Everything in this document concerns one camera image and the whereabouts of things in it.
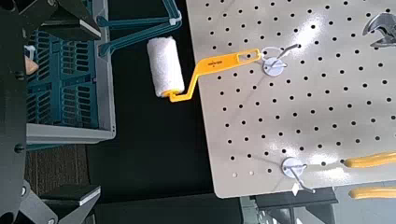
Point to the beige perforated pegboard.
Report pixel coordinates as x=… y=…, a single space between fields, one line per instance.
x=300 y=104

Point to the chrome adjustable wrench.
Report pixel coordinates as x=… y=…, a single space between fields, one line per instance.
x=378 y=23

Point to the small peach triangular piece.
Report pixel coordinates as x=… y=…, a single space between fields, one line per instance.
x=31 y=67

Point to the small white hook tag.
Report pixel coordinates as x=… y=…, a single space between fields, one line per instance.
x=295 y=189

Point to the grey crate teal bottom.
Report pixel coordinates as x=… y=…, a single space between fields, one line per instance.
x=102 y=93

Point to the black pegboard stand frame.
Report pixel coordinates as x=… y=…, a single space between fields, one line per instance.
x=295 y=199

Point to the white zip tie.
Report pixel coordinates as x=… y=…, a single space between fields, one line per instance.
x=173 y=21
x=30 y=51

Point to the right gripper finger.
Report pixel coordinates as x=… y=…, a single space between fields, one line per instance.
x=71 y=26
x=68 y=202

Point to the metal pegboard hook round base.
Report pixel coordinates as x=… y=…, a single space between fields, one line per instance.
x=289 y=165
x=274 y=70

